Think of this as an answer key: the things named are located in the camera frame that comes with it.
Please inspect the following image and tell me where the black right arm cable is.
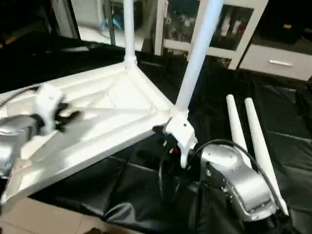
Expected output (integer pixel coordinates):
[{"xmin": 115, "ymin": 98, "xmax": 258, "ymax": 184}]
[{"xmin": 157, "ymin": 138, "xmax": 284, "ymax": 205}]

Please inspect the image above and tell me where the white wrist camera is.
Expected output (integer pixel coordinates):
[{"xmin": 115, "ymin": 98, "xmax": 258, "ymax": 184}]
[
  {"xmin": 163, "ymin": 113, "xmax": 199, "ymax": 169},
  {"xmin": 33, "ymin": 83, "xmax": 68, "ymax": 133}
]

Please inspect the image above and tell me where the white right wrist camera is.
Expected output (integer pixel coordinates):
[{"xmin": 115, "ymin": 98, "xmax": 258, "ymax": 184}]
[{"xmin": 163, "ymin": 113, "xmax": 199, "ymax": 169}]

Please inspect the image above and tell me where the white glass door cabinet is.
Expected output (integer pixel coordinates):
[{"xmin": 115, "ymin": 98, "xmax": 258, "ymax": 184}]
[{"xmin": 154, "ymin": 0, "xmax": 270, "ymax": 70}]

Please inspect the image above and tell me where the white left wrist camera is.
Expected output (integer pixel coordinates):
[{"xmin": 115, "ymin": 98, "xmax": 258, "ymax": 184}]
[{"xmin": 33, "ymin": 83, "xmax": 68, "ymax": 133}]

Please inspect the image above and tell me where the white plastic table top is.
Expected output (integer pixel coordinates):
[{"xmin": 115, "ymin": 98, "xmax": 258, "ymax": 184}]
[{"xmin": 0, "ymin": 59, "xmax": 177, "ymax": 206}]

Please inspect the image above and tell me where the black table mat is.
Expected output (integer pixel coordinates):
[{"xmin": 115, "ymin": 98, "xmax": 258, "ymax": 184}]
[{"xmin": 0, "ymin": 32, "xmax": 312, "ymax": 234}]

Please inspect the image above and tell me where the black case with yellow label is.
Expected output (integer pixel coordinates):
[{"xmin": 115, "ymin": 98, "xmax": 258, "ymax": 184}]
[{"xmin": 258, "ymin": 0, "xmax": 305, "ymax": 45}]

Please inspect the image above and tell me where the white drawer unit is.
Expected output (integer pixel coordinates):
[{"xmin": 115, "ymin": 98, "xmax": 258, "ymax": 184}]
[{"xmin": 239, "ymin": 44, "xmax": 312, "ymax": 81}]

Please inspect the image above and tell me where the white plastic table leg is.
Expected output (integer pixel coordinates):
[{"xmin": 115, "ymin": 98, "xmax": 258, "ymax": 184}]
[
  {"xmin": 170, "ymin": 0, "xmax": 226, "ymax": 121},
  {"xmin": 225, "ymin": 95, "xmax": 252, "ymax": 157},
  {"xmin": 122, "ymin": 0, "xmax": 138, "ymax": 68},
  {"xmin": 244, "ymin": 97, "xmax": 289, "ymax": 216}
]

